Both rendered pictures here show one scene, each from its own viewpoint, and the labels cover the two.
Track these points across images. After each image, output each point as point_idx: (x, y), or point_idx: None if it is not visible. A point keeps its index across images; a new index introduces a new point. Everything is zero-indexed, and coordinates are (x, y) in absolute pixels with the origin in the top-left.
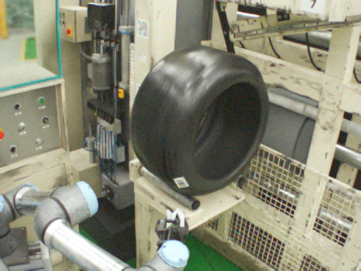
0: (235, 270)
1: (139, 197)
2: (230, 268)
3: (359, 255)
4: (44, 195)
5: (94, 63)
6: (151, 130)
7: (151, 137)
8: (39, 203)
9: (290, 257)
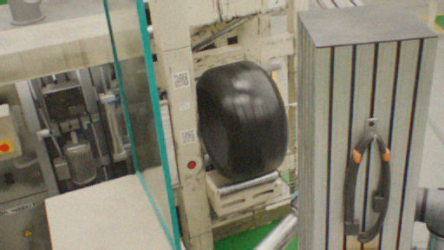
0: (221, 243)
1: (198, 229)
2: (217, 246)
3: None
4: (287, 226)
5: (81, 154)
6: (270, 137)
7: (272, 141)
8: (288, 235)
9: (278, 178)
